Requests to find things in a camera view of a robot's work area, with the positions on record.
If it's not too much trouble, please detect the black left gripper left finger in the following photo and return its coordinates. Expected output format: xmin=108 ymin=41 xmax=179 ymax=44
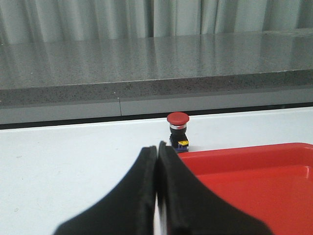
xmin=55 ymin=146 xmax=157 ymax=235

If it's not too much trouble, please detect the red mushroom push button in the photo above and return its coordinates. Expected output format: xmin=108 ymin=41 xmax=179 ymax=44
xmin=167 ymin=112 xmax=189 ymax=153

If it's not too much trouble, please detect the white pleated curtain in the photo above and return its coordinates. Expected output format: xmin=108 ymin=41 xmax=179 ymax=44
xmin=0 ymin=0 xmax=313 ymax=44

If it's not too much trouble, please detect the grey granite counter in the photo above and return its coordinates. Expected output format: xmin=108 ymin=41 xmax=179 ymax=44
xmin=0 ymin=28 xmax=313 ymax=124

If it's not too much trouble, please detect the red plastic tray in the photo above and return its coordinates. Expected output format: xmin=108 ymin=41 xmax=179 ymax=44
xmin=180 ymin=143 xmax=313 ymax=235

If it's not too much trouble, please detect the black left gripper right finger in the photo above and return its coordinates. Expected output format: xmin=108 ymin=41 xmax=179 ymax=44
xmin=157 ymin=141 xmax=272 ymax=235

